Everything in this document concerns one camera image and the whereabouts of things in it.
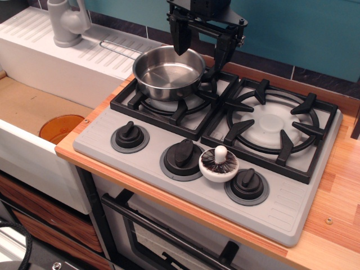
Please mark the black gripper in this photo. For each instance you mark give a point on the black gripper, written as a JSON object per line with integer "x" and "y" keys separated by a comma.
{"x": 212, "y": 18}

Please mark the stainless steel pot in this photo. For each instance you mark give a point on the stainless steel pot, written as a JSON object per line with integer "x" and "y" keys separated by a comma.
{"x": 161, "y": 73}

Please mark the white toy mushroom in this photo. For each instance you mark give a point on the white toy mushroom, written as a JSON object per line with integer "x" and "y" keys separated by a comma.
{"x": 218, "y": 164}

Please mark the black left stove knob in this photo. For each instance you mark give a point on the black left stove knob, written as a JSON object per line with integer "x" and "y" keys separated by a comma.
{"x": 130, "y": 138}

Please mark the black stove knob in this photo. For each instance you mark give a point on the black stove knob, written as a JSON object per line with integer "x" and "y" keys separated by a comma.
{"x": 180, "y": 161}
{"x": 247, "y": 188}
{"x": 130, "y": 138}

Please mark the black middle stove knob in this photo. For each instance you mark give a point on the black middle stove knob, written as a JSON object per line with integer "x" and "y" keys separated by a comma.
{"x": 180, "y": 161}

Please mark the black right stove knob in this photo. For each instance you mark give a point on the black right stove knob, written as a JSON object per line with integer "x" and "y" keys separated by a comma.
{"x": 247, "y": 188}

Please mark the grey toy stove top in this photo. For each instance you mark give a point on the grey toy stove top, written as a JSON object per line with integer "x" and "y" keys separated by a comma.
{"x": 280, "y": 217}

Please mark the black left burner grate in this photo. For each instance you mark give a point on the black left burner grate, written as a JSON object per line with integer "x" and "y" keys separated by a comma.
{"x": 187, "y": 117}

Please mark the black burner grate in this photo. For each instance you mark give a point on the black burner grate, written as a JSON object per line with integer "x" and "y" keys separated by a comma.
{"x": 275, "y": 129}
{"x": 187, "y": 117}

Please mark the black right burner grate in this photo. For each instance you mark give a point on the black right burner grate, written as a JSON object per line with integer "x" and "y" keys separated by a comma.
{"x": 275, "y": 129}

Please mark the grey toy faucet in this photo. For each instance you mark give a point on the grey toy faucet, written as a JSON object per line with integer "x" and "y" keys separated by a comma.
{"x": 68, "y": 25}

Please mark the white toy sink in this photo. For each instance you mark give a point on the white toy sink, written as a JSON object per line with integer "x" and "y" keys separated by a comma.
{"x": 41, "y": 81}

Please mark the orange plastic bowl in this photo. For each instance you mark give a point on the orange plastic bowl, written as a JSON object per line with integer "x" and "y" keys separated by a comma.
{"x": 56, "y": 129}

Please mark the wooden drawer fronts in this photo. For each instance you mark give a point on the wooden drawer fronts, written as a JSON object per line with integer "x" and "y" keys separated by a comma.
{"x": 54, "y": 223}

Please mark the oven door with black handle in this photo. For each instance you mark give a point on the oven door with black handle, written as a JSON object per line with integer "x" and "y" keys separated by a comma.
{"x": 158, "y": 238}

